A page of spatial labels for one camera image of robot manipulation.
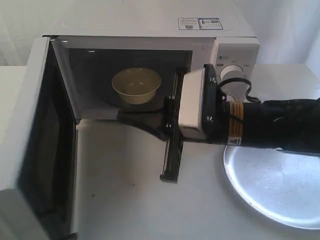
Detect white microwave oven body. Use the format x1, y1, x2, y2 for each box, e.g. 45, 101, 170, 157
46, 2, 260, 120

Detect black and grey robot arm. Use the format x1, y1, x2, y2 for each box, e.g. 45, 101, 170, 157
160, 64, 320, 183

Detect beige ceramic bowl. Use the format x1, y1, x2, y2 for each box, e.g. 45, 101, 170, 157
111, 67, 162, 105

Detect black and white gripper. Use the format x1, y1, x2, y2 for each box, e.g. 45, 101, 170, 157
159, 64, 228, 184

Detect round silver metal plate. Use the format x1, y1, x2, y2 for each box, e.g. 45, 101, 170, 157
223, 146, 320, 229

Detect upper white control knob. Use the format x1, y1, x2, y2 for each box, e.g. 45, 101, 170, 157
220, 65, 245, 83

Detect warning label sticker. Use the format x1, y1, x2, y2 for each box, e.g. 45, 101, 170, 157
178, 18, 224, 31

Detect white microwave door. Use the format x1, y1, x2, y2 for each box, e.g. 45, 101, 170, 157
0, 37, 78, 240

